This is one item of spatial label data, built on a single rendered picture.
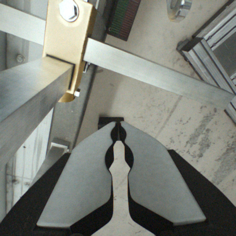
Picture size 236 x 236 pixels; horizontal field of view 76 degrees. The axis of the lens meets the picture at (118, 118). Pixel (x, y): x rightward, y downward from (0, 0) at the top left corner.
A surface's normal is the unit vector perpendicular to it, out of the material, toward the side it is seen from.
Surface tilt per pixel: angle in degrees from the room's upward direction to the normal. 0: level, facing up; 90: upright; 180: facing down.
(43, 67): 90
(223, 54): 0
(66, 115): 0
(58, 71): 90
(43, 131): 0
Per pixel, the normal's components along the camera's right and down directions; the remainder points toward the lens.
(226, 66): 0.02, 0.49
